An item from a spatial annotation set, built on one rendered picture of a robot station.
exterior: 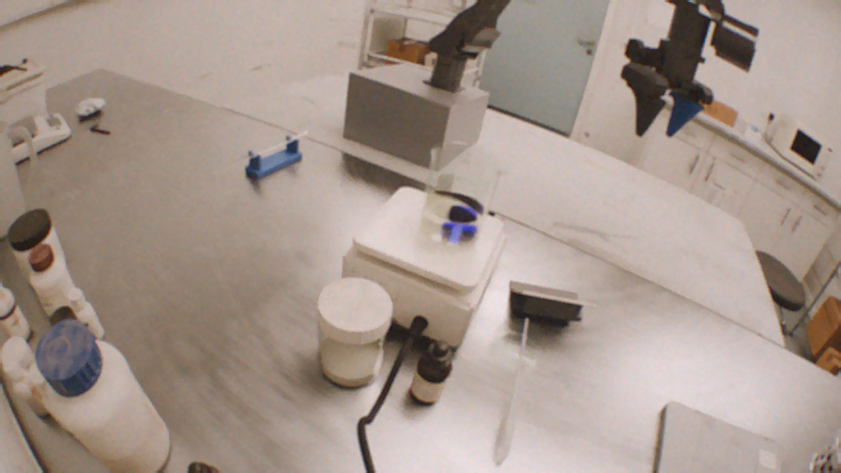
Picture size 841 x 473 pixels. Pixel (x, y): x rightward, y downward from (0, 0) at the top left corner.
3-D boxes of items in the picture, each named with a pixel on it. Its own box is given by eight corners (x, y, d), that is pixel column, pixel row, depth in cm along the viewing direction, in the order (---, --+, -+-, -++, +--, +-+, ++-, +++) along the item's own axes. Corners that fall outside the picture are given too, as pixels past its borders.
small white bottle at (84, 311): (98, 324, 32) (77, 282, 29) (108, 334, 32) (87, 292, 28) (84, 337, 30) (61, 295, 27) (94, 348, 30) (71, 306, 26)
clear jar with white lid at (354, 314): (363, 401, 33) (370, 344, 29) (305, 369, 35) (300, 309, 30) (394, 354, 38) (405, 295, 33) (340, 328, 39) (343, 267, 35)
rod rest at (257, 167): (289, 151, 67) (290, 132, 65) (303, 158, 66) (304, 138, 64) (244, 172, 60) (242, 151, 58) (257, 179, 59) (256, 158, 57)
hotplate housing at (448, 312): (413, 216, 57) (422, 164, 53) (503, 249, 54) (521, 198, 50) (326, 320, 40) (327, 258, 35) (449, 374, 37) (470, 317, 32)
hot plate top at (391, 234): (402, 190, 47) (403, 184, 46) (503, 227, 44) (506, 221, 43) (347, 246, 37) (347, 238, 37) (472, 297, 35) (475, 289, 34)
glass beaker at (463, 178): (403, 237, 39) (417, 155, 34) (433, 209, 44) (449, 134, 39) (471, 268, 37) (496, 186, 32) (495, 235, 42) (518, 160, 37)
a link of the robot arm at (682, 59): (727, 61, 45) (697, 45, 49) (668, 37, 38) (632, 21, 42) (711, 107, 50) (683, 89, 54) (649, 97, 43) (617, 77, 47)
